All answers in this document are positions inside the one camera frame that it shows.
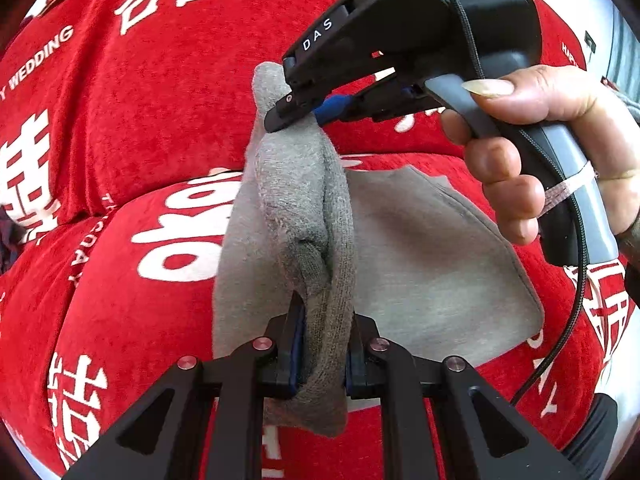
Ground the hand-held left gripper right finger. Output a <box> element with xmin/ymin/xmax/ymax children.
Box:
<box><xmin>345</xmin><ymin>312</ymin><xmax>583</xmax><ymax>480</ymax></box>

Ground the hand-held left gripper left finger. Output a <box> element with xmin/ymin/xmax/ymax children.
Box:
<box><xmin>62</xmin><ymin>305</ymin><xmax>306</xmax><ymax>480</ymax></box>

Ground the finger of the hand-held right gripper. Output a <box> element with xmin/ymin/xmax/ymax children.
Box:
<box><xmin>264</xmin><ymin>91</ymin><xmax>322</xmax><ymax>134</ymax></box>
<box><xmin>314</xmin><ymin>80</ymin><xmax>418</xmax><ymax>127</ymax></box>

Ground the grey knit sweater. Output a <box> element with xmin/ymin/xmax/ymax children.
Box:
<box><xmin>212</xmin><ymin>61</ymin><xmax>545</xmax><ymax>437</ymax></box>

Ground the person's right hand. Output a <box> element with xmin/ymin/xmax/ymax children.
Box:
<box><xmin>440</xmin><ymin>64</ymin><xmax>640</xmax><ymax>247</ymax></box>

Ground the red printed blanket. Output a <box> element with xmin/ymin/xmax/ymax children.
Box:
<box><xmin>0</xmin><ymin>0</ymin><xmax>631</xmax><ymax>480</ymax></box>

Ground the dark grey cloth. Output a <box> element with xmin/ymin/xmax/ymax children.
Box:
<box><xmin>564</xmin><ymin>392</ymin><xmax>622</xmax><ymax>476</ymax></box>

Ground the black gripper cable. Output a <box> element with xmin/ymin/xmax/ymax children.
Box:
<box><xmin>407</xmin><ymin>0</ymin><xmax>588</xmax><ymax>407</ymax></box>

